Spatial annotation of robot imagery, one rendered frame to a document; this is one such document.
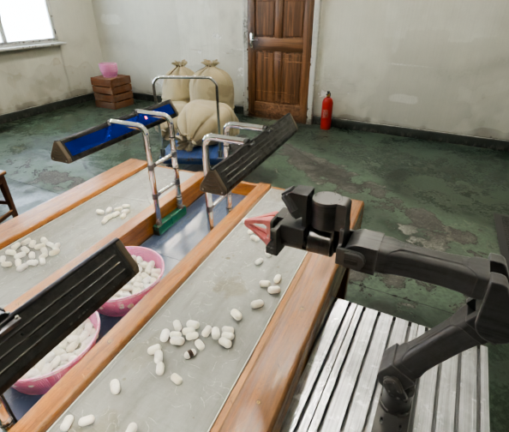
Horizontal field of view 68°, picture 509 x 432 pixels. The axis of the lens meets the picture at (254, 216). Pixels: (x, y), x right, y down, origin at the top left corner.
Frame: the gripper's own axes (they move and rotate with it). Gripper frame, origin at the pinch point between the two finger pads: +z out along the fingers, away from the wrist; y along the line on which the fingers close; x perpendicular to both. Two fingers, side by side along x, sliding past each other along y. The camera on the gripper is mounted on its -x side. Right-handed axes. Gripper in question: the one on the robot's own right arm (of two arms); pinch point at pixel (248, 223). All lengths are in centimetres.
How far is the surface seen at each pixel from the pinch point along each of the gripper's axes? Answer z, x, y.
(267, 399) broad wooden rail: -13.0, 30.5, 17.7
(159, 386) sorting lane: 10.8, 32.3, 24.5
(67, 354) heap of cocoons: 36, 31, 28
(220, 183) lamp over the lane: 15.1, -1.6, -12.9
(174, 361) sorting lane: 12.0, 32.3, 17.6
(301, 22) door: 153, -22, -425
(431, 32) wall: 3, -12, -431
